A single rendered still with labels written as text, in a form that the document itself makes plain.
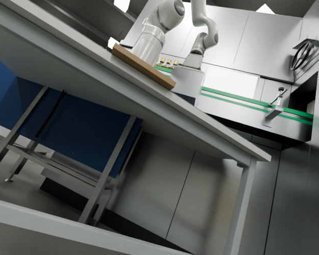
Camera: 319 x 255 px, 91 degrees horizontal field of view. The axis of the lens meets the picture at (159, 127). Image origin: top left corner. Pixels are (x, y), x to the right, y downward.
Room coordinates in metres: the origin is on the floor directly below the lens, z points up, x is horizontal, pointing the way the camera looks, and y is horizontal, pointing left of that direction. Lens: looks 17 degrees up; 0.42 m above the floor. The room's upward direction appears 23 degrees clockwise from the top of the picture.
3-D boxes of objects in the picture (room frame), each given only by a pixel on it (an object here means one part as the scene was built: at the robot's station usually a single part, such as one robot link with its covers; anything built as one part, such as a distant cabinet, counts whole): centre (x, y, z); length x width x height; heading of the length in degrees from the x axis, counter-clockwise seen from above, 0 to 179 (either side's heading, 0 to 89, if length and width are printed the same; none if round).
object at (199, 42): (0.76, -0.03, 1.26); 0.09 x 0.08 x 0.13; 37
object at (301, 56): (0.87, -0.79, 1.66); 0.21 x 0.05 x 0.21; 166
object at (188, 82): (0.83, -0.06, 0.92); 0.27 x 0.17 x 0.15; 166
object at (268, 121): (0.77, -0.59, 1.07); 0.17 x 0.05 x 0.23; 166
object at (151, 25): (0.63, 0.21, 1.08); 0.19 x 0.12 x 0.24; 37
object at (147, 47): (0.60, 0.19, 0.87); 0.19 x 0.19 x 0.18
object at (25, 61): (1.23, 0.39, 0.73); 1.58 x 1.52 x 0.04; 108
